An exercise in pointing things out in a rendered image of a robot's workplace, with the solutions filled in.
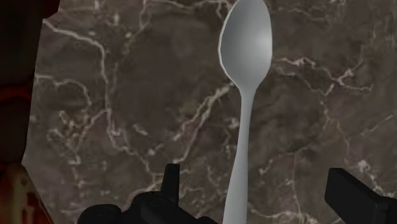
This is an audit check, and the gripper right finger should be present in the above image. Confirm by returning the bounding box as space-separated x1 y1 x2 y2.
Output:
324 167 397 224

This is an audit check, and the dark red patterned robot stand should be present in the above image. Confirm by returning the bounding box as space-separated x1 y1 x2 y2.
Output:
0 0 61 224

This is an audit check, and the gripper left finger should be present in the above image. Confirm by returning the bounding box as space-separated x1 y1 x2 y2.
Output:
76 163 218 224

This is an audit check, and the grey spoon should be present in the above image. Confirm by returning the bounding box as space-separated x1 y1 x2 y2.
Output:
218 0 274 224

